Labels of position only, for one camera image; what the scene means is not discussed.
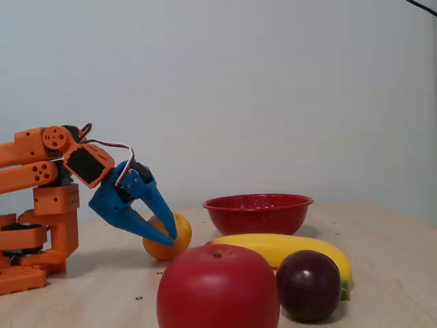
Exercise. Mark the dark purple plum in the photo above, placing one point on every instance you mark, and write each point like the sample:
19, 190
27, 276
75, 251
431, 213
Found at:
307, 287

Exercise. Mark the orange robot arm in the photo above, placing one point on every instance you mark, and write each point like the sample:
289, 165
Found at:
20, 150

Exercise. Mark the yellow banana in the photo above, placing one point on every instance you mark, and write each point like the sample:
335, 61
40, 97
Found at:
273, 246

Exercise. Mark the orange yellow peach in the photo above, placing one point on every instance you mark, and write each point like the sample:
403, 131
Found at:
181, 239

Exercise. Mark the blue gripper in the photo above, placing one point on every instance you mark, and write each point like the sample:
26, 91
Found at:
108, 199

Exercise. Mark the orange robot base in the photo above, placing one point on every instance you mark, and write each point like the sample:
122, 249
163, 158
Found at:
20, 280

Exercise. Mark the red apple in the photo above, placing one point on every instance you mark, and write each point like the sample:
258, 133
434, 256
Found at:
218, 290

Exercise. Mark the red speckled bowl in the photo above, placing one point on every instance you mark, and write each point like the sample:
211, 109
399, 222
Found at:
256, 218

